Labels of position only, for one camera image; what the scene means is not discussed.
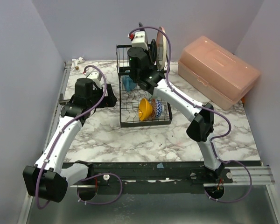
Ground yellow bowl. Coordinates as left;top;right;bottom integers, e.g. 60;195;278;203
138;98;153;121

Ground dark metal T handle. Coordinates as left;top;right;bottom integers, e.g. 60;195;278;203
58;93;69;105

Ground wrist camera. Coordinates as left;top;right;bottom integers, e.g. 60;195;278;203
83;71;102;88
129;31;148;50

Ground black round plate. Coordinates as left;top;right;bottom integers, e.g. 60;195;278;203
149;39;157;64

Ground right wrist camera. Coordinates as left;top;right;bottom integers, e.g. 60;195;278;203
129;31;148;50

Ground aluminium left rail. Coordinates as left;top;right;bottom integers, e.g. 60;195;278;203
42;62;72;152

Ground black front mounting bar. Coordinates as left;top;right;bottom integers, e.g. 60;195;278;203
60;160;234;196

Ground pink plastic storage box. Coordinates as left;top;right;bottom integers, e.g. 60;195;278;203
178;36;261;110

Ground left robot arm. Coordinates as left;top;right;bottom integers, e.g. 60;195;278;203
23;78;117;203

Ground red blue patterned bowl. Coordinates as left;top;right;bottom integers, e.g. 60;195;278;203
151;98;164;119

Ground blue floral mug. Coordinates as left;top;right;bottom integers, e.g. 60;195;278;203
122;76;137;92

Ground black wire dish rack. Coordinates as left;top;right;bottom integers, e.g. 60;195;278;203
116;45;172;127

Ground white corner fixture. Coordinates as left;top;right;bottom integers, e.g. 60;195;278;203
71;57;85;70

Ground pink beige round plate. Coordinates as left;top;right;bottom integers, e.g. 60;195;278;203
156;31;167;70

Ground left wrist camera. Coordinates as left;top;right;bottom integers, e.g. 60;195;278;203
83;71;102;88

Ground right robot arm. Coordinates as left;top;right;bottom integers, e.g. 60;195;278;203
127;47;224;178

